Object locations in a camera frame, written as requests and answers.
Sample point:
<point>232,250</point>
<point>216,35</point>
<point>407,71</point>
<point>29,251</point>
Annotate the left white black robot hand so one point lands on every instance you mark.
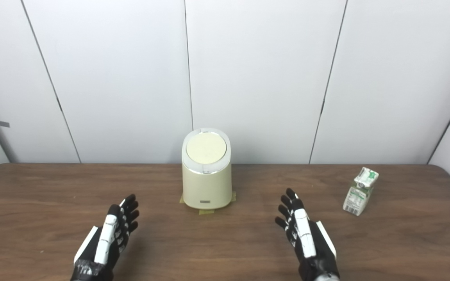
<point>106,238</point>

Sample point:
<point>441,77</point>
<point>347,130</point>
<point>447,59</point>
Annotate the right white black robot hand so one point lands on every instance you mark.
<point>307,238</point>

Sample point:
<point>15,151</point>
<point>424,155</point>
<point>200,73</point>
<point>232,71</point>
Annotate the green white milk carton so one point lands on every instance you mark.
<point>358,195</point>

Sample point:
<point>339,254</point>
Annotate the cream-colored trash bin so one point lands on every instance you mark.
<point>206,187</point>

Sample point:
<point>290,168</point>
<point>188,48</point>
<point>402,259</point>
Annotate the wide yellow tape piece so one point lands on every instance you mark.
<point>206,212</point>

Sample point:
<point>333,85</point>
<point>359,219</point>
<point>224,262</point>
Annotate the grey wall label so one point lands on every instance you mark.
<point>4,124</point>

